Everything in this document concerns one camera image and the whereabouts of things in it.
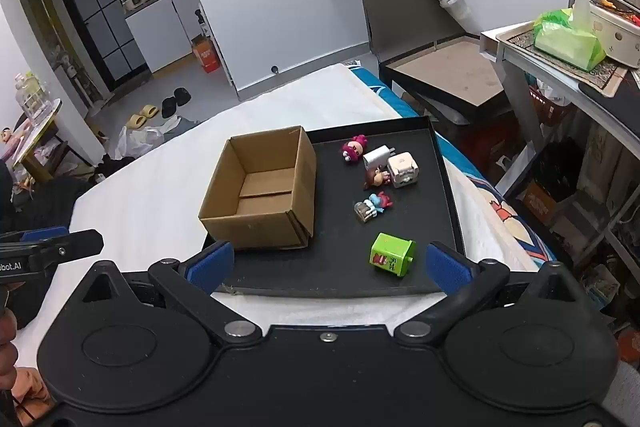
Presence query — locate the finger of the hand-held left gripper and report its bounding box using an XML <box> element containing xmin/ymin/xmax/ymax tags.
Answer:
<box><xmin>0</xmin><ymin>226</ymin><xmax>105</xmax><ymax>265</ymax></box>

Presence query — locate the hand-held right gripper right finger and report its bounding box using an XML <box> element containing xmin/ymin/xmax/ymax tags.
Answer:
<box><xmin>394</xmin><ymin>242</ymin><xmax>581</xmax><ymax>341</ymax></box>

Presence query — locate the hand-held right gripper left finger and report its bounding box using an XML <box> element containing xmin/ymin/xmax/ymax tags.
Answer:
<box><xmin>80</xmin><ymin>241</ymin><xmax>263</xmax><ymax>343</ymax></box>

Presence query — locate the green toy bin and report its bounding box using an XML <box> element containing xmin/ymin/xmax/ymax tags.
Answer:
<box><xmin>369</xmin><ymin>232</ymin><xmax>417</xmax><ymax>277</ymax></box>

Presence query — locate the red-haired figurine with jar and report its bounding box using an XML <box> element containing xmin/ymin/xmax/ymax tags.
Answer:
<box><xmin>354</xmin><ymin>191</ymin><xmax>396</xmax><ymax>224</ymax></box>

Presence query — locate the white cube toy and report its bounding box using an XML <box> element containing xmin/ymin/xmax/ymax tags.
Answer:
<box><xmin>386</xmin><ymin>152</ymin><xmax>420</xmax><ymax>189</ymax></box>

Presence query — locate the black tray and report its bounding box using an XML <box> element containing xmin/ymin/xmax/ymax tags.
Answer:
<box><xmin>202</xmin><ymin>116</ymin><xmax>467</xmax><ymax>298</ymax></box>
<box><xmin>378</xmin><ymin>34</ymin><xmax>516</xmax><ymax>128</ymax></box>

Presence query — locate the brown-haired figurine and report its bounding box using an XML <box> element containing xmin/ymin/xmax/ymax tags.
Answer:
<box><xmin>363</xmin><ymin>167</ymin><xmax>393</xmax><ymax>192</ymax></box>

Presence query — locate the white charger plug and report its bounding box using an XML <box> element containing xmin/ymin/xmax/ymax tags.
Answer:
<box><xmin>362</xmin><ymin>146</ymin><xmax>396</xmax><ymax>170</ymax></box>

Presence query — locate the brown cardboard box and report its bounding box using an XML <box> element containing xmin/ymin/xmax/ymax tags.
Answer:
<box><xmin>198</xmin><ymin>125</ymin><xmax>317</xmax><ymax>251</ymax></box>

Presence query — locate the pink-haired figurine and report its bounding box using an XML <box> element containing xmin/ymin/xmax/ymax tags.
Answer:
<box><xmin>341</xmin><ymin>134</ymin><xmax>367</xmax><ymax>164</ymax></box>

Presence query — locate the person's left hand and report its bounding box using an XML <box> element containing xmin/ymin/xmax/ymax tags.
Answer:
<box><xmin>0</xmin><ymin>307</ymin><xmax>20</xmax><ymax>390</ymax></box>

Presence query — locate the dark cloth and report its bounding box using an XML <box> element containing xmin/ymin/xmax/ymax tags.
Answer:
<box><xmin>0</xmin><ymin>162</ymin><xmax>103</xmax><ymax>233</ymax></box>

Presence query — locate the blue printed bed sheet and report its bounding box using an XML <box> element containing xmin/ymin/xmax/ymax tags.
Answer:
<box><xmin>345</xmin><ymin>62</ymin><xmax>556</xmax><ymax>278</ymax></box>

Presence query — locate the pink doll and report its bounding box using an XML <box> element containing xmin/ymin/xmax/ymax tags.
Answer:
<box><xmin>0</xmin><ymin>127</ymin><xmax>21</xmax><ymax>160</ymax></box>

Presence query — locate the small round table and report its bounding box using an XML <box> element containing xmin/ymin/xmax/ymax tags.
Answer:
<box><xmin>12</xmin><ymin>99</ymin><xmax>81</xmax><ymax>182</ymax></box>

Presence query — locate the small orange box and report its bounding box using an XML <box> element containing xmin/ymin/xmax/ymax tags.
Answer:
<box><xmin>522</xmin><ymin>181</ymin><xmax>558</xmax><ymax>225</ymax></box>

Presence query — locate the white plastic bag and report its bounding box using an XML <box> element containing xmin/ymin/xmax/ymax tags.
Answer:
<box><xmin>107</xmin><ymin>124</ymin><xmax>166</xmax><ymax>160</ymax></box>

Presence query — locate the clear glass jar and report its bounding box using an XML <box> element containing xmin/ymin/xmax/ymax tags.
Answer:
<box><xmin>14</xmin><ymin>72</ymin><xmax>53</xmax><ymax>120</ymax></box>

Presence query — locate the black bag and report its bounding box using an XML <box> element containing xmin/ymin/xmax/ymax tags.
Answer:
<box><xmin>537</xmin><ymin>137</ymin><xmax>583</xmax><ymax>202</ymax></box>

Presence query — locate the red plastic basket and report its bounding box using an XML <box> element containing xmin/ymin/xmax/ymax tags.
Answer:
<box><xmin>527</xmin><ymin>84</ymin><xmax>573</xmax><ymax>128</ymax></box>

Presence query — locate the grey desk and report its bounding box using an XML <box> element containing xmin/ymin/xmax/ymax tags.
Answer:
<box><xmin>480</xmin><ymin>19</ymin><xmax>640</xmax><ymax>288</ymax></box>

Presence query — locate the orange carton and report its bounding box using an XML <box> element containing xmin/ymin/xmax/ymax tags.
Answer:
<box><xmin>191</xmin><ymin>36</ymin><xmax>222</xmax><ymax>74</ymax></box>

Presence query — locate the black framed glass door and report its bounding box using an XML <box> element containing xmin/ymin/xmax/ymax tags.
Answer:
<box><xmin>48</xmin><ymin>0</ymin><xmax>151</xmax><ymax>92</ymax></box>

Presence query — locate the patterned desk mat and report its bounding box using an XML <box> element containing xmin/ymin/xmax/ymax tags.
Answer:
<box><xmin>505</xmin><ymin>24</ymin><xmax>630</xmax><ymax>98</ymax></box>

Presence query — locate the green tissue pack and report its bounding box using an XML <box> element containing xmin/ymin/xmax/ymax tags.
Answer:
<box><xmin>532</xmin><ymin>0</ymin><xmax>606</xmax><ymax>72</ymax></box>

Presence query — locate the white lidded container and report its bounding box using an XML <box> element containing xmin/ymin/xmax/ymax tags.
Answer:
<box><xmin>590</xmin><ymin>0</ymin><xmax>640</xmax><ymax>68</ymax></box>

